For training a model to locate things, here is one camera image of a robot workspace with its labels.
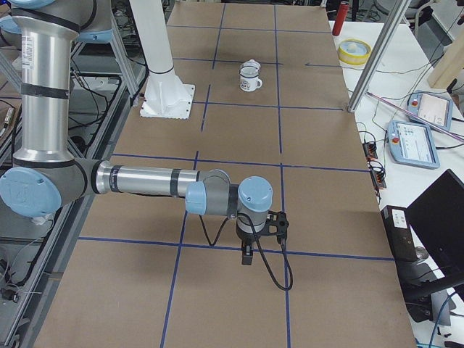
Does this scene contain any clear glass funnel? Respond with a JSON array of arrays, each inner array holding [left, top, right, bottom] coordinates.
[[240, 59, 261, 75]]

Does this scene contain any lower orange connector board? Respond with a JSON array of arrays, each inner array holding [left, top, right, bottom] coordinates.
[[370, 167, 386, 189]]

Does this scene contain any orange connector board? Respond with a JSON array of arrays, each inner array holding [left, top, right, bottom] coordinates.
[[362, 141, 378, 160], [370, 167, 386, 189]]

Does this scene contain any black computer box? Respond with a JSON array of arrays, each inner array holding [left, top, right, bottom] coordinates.
[[381, 205, 420, 262]]

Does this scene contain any upper orange connector board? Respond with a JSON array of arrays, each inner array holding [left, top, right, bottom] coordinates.
[[362, 141, 378, 160]]

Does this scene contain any white enamel mug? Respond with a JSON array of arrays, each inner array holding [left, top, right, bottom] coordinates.
[[239, 71, 262, 92]]

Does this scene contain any black monitor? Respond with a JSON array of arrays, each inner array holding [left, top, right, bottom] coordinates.
[[406, 169, 464, 271]]

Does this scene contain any near teach pendant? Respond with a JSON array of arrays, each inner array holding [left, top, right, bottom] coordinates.
[[387, 120, 440, 169]]

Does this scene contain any teach pendant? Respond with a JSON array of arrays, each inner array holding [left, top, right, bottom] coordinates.
[[407, 91, 453, 131], [387, 120, 440, 169]]

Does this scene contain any yellow tape roll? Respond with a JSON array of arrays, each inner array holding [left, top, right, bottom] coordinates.
[[338, 38, 372, 65]]

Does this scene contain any far teach pendant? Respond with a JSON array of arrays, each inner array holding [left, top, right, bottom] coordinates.
[[407, 91, 453, 131]]

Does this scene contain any wooden beam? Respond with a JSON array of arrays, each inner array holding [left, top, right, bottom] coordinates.
[[428, 30, 464, 89]]

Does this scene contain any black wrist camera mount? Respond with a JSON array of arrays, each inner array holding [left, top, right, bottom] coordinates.
[[260, 211, 289, 246]]

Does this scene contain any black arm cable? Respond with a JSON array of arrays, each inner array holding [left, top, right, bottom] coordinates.
[[198, 212, 294, 291]]

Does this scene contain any white pedestal column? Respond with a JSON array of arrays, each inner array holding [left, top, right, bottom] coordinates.
[[130, 0, 195, 120]]

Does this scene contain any aluminium frame post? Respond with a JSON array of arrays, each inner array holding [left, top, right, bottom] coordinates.
[[347, 0, 410, 113]]

